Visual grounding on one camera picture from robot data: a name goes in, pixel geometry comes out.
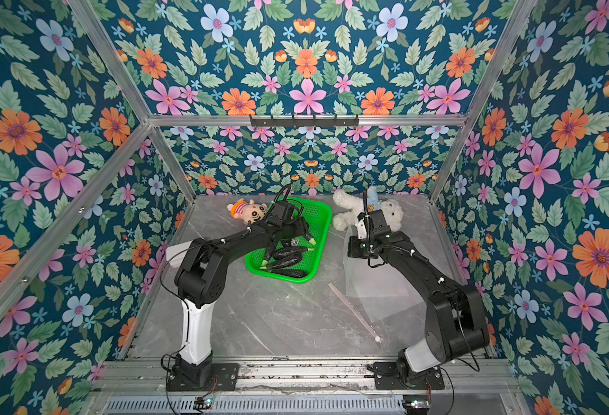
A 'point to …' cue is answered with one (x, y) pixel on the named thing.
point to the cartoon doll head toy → (247, 210)
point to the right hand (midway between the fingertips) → (356, 244)
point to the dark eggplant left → (270, 250)
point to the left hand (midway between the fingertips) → (307, 223)
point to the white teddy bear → (356, 205)
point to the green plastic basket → (293, 239)
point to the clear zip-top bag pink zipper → (369, 328)
